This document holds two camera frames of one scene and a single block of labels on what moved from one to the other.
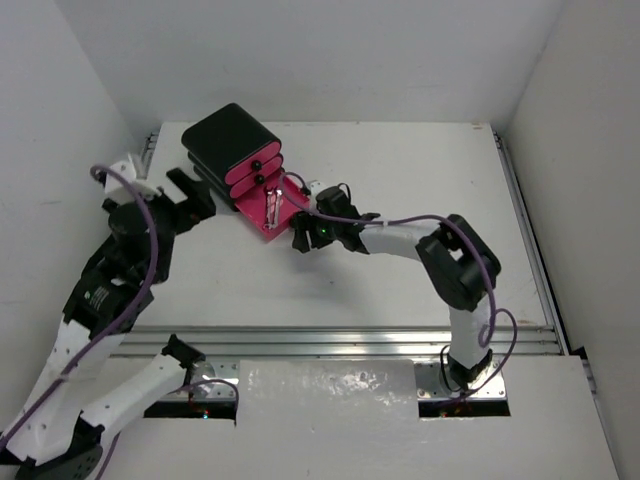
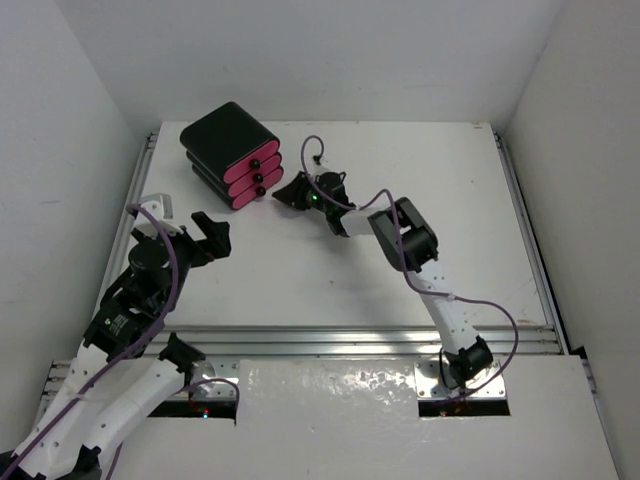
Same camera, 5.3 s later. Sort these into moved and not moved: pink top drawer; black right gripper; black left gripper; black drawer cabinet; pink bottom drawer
Moved: pink bottom drawer; black left gripper; black right gripper
Not moved: black drawer cabinet; pink top drawer
